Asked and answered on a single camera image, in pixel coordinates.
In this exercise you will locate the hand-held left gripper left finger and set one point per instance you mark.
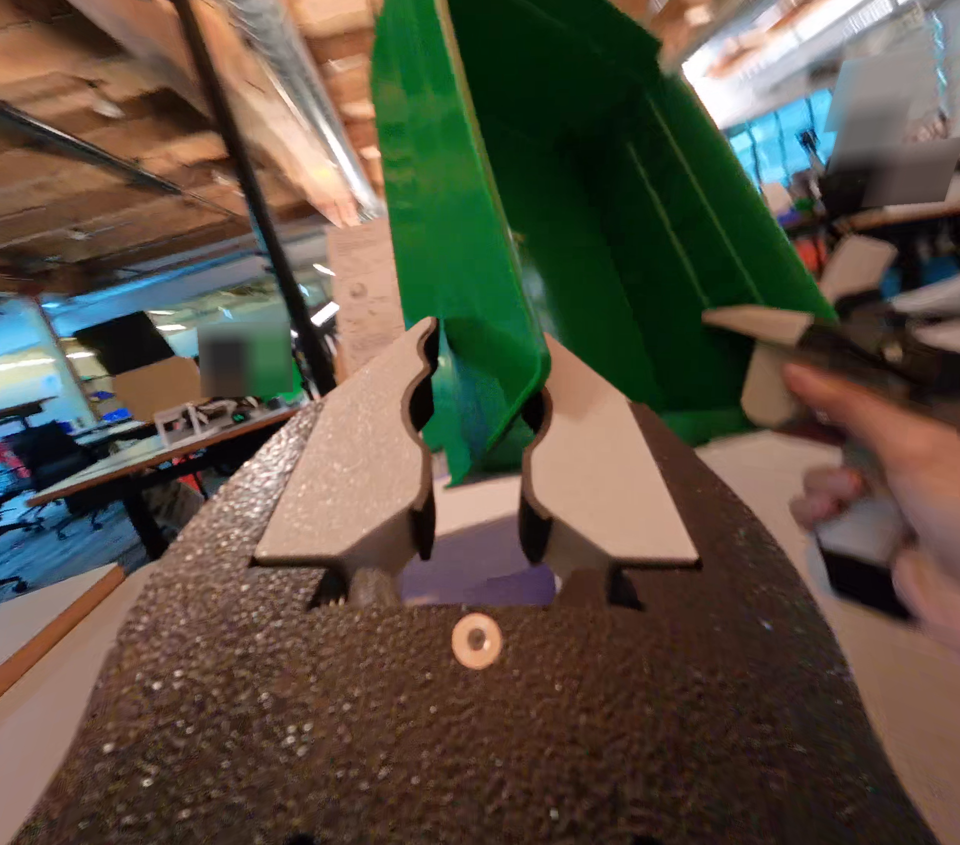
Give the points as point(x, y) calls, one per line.
point(345, 470)

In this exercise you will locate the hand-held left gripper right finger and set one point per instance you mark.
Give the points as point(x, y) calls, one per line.
point(600, 485)

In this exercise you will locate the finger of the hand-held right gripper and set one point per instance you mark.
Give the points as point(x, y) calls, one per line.
point(765, 387)
point(757, 324)

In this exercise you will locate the green plastic bin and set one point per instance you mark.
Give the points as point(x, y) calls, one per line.
point(570, 185)

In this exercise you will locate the grey desk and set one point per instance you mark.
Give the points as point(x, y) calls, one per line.
point(915, 747)

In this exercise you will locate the person's right hand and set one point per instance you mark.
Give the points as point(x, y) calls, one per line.
point(922, 470)

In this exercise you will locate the printed instruction sheet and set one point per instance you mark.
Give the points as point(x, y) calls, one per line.
point(364, 290)

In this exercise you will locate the wooden table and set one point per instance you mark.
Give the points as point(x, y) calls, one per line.
point(150, 459)

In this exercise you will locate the brown cardboard box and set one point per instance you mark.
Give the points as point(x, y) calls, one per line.
point(157, 391)

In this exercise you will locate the black monitor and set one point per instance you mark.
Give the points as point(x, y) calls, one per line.
point(124, 342)

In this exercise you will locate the black pole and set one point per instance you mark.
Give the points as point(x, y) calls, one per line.
point(247, 185)

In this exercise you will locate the metal air duct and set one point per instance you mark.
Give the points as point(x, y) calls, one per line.
point(300, 80)

